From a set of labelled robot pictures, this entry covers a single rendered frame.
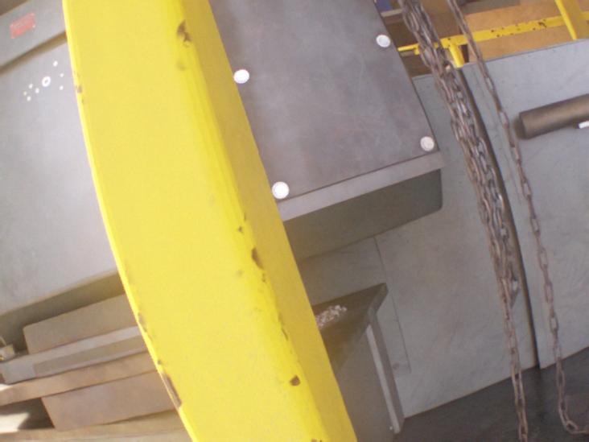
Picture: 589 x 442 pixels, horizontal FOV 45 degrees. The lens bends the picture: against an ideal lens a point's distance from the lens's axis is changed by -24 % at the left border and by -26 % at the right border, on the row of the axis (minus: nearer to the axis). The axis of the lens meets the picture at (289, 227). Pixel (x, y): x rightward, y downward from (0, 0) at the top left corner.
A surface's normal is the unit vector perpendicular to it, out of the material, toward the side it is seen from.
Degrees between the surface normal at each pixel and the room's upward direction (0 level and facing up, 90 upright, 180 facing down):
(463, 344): 90
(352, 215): 135
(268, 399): 90
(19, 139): 90
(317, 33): 90
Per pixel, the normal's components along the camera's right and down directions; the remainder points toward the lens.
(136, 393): 0.11, 0.01
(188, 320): -0.22, 0.12
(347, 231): 0.30, 0.68
